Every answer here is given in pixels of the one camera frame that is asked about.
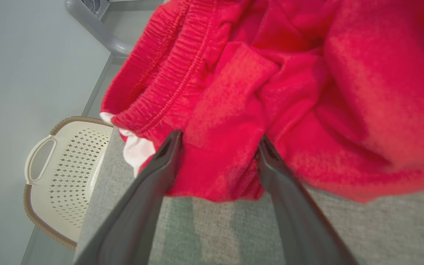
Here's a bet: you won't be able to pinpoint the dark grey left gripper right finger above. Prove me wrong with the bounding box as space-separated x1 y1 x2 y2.
256 135 358 265

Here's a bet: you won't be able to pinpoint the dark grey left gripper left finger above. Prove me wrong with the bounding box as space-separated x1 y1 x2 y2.
73 130 184 265

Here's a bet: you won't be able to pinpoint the red shorts with white trim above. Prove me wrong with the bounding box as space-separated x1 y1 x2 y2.
100 0 424 204

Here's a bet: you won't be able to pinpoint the cream perforated laundry basket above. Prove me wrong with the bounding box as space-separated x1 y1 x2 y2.
24 116 114 251

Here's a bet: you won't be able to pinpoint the grey curved metal frame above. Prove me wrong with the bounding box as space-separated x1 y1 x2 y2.
65 0 136 58

